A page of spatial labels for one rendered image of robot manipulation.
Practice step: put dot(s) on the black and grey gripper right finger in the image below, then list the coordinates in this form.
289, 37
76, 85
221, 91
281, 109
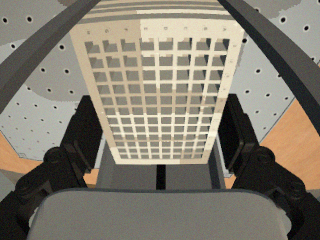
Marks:
243, 154

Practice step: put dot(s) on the cream well plate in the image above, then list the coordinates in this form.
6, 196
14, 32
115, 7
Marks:
112, 4
156, 120

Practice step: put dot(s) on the grey rectangular base plate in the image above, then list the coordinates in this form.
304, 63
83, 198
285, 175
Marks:
37, 116

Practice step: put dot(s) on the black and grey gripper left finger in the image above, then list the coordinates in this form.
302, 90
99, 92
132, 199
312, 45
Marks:
63, 167

